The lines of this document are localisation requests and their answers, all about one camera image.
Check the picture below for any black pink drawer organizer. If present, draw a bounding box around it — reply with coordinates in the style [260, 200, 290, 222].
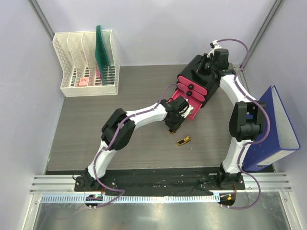
[177, 55, 218, 108]

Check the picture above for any gold lipstick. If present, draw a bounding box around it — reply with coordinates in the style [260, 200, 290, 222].
[177, 136, 191, 146]

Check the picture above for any pink drawer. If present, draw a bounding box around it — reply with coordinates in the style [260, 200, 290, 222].
[177, 75, 208, 96]
[178, 83, 205, 102]
[168, 89, 203, 120]

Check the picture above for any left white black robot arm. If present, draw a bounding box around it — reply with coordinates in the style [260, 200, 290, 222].
[83, 96, 194, 191]

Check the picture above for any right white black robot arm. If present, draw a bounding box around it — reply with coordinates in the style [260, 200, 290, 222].
[204, 46, 267, 189]

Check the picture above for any pink item in organizer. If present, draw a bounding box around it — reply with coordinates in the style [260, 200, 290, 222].
[95, 64, 101, 77]

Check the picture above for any green board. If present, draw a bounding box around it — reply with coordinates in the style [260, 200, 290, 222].
[95, 25, 110, 83]

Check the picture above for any pink eraser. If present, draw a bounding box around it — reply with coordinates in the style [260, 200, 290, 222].
[78, 77, 89, 87]

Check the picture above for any white mesh file organizer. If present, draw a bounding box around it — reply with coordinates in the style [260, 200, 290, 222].
[52, 30, 120, 97]

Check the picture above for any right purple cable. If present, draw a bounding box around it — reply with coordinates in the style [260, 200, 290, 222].
[213, 38, 272, 210]

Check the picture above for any purple cable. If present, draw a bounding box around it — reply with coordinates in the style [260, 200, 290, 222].
[45, 83, 189, 220]
[213, 38, 272, 210]

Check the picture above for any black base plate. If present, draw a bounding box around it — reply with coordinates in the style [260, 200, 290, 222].
[74, 167, 245, 196]

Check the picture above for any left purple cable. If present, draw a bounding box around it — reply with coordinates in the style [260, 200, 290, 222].
[45, 83, 189, 220]

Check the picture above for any blue ring binder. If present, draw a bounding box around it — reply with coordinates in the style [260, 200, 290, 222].
[243, 85, 300, 172]

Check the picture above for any aluminium rail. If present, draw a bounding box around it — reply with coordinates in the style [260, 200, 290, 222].
[30, 172, 292, 204]

